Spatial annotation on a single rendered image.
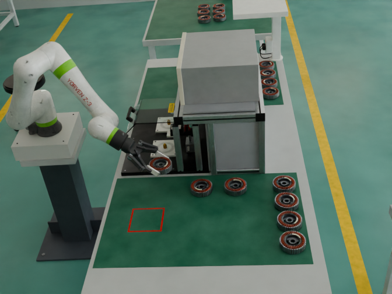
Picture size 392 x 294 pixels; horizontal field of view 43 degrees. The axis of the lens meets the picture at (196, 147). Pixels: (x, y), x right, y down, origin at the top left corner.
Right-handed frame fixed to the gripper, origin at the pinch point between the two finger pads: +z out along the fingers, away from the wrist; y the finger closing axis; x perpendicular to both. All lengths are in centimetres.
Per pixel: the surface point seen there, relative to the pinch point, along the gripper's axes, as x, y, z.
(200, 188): -3.1, -4.0, 23.3
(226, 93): 34.0, -32.3, 9.3
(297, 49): -76, -335, 55
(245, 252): 11, 29, 52
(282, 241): 21, 21, 62
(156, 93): -38, -93, -29
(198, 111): 23.7, -21.5, 2.3
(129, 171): -24.9, -8.9, -12.6
